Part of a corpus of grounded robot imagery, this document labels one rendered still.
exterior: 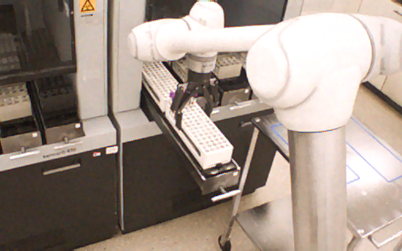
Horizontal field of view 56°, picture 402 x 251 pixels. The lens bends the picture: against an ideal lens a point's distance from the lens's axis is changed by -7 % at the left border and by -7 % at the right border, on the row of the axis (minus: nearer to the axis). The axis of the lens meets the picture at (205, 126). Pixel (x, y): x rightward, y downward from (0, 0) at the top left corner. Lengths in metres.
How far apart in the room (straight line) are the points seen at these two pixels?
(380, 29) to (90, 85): 1.04
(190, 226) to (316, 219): 1.48
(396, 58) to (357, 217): 0.67
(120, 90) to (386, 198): 1.01
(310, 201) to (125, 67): 0.96
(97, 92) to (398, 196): 1.11
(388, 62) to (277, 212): 1.32
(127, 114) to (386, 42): 1.11
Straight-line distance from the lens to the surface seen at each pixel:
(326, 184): 0.69
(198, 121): 1.36
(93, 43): 1.40
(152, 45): 1.07
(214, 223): 2.19
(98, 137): 1.51
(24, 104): 1.45
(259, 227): 1.86
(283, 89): 0.59
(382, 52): 0.73
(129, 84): 1.54
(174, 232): 2.12
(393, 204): 1.40
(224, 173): 1.29
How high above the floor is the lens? 1.69
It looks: 38 degrees down
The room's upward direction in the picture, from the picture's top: 9 degrees clockwise
